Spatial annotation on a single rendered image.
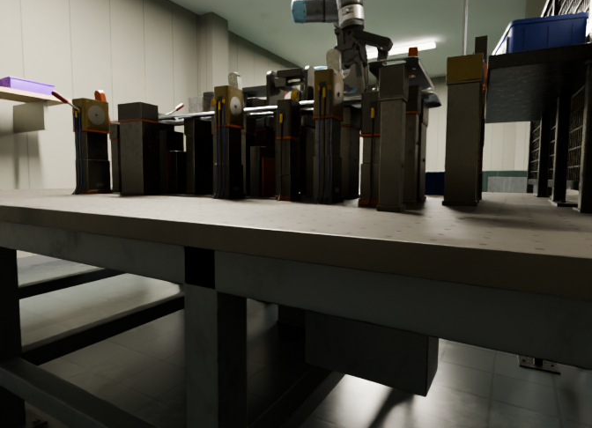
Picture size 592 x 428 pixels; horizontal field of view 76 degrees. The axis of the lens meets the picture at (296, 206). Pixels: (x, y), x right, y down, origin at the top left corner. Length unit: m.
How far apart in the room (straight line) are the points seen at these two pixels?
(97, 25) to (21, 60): 0.84
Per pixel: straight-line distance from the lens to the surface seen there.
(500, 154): 8.28
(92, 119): 1.66
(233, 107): 1.22
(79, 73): 4.27
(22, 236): 1.15
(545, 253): 0.42
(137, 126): 1.47
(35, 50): 4.13
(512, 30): 1.17
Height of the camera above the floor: 0.77
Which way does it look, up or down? 4 degrees down
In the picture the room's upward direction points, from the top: straight up
